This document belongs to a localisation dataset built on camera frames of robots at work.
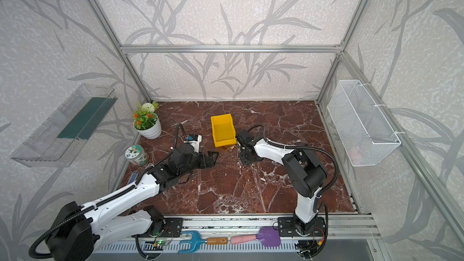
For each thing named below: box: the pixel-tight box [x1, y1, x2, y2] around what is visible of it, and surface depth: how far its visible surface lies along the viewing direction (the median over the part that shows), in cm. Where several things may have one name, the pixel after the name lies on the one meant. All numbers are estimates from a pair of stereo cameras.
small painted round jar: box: [124, 144, 149, 167], surface depth 90 cm
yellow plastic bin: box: [210, 113, 237, 148], surface depth 101 cm
